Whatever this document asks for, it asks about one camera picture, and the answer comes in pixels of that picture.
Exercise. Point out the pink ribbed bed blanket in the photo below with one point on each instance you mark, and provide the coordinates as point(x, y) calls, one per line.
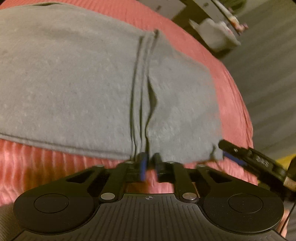
point(24, 167)

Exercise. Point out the grey curtain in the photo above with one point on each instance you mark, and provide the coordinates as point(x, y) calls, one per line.
point(263, 67)

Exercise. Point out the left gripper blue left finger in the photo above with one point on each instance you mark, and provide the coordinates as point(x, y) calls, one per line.
point(131, 171)

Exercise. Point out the grey drawer cabinet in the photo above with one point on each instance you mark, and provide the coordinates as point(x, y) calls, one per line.
point(166, 8)

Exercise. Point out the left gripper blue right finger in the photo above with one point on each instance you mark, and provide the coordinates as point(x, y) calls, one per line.
point(176, 174)

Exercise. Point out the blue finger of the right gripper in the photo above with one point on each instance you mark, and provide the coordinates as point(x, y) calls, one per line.
point(235, 159)
point(237, 152)

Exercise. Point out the grey sweatpants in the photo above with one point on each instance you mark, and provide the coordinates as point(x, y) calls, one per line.
point(80, 82)

